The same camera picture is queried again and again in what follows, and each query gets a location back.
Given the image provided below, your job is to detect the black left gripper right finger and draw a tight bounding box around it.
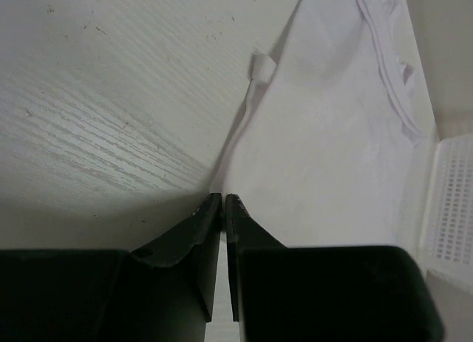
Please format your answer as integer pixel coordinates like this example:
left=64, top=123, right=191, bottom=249
left=225, top=194, right=285, bottom=322

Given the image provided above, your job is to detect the white plastic mesh basket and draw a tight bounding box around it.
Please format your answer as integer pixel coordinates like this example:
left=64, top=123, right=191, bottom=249
left=419, top=134, right=472, bottom=290

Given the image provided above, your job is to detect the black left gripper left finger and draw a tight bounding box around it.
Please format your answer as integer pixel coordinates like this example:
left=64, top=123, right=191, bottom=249
left=132, top=193, right=222, bottom=323

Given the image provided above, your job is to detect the white tank top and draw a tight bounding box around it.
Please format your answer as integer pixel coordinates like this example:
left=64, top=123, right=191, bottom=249
left=211, top=0, right=435, bottom=250

